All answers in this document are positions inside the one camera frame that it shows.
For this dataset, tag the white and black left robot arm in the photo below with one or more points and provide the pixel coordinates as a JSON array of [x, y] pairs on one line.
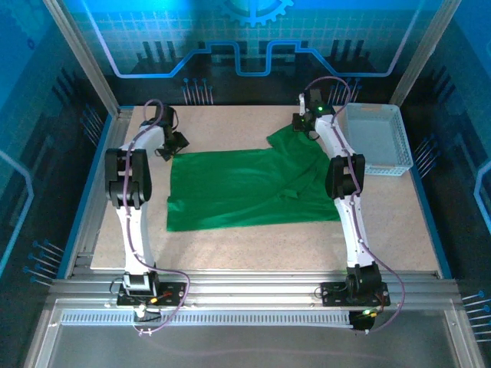
[[128, 180]]

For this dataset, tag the aluminium frame post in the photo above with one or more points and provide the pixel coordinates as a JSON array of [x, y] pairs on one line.
[[422, 51], [87, 61]]

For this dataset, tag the green t-shirt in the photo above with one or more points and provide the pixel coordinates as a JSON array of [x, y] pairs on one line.
[[238, 188]]

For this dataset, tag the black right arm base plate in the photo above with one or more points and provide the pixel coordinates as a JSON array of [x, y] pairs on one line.
[[331, 293]]

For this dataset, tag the aluminium frame rail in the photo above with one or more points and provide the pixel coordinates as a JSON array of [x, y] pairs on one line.
[[249, 287]]

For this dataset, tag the aluminium side rail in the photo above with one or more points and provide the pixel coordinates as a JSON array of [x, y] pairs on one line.
[[94, 180]]

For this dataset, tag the black controller box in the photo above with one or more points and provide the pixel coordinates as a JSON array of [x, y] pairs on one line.
[[362, 322]]

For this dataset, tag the pale blue plastic basket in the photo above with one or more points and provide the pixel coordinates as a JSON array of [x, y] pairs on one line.
[[379, 142]]

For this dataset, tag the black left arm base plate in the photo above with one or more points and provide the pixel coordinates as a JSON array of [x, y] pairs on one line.
[[174, 293]]

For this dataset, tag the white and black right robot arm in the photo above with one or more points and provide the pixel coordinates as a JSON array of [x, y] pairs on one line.
[[345, 176]]

